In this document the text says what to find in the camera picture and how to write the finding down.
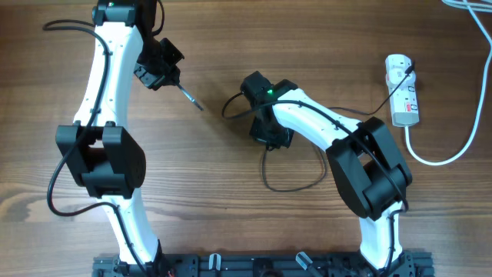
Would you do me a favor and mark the black USB charging cable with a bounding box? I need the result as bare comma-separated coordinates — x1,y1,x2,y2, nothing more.
261,63,416,193

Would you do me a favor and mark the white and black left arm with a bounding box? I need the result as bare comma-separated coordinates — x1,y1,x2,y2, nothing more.
43,1,183,276

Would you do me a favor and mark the Galaxy S25 smartphone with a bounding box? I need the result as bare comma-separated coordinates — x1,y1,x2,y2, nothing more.
176,83,204,112

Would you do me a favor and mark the white power strip cord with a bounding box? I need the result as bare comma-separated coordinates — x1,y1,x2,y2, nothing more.
403,0,492,167

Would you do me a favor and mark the white USB charger plug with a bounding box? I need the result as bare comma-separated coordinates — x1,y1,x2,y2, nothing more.
386,65,416,89

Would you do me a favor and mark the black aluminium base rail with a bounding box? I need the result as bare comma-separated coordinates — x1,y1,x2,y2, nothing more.
91,250,436,277

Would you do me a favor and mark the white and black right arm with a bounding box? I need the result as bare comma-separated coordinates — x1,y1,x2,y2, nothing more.
239,72,412,276

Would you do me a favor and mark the white power strip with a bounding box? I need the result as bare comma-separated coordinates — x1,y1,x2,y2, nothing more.
385,54,420,127

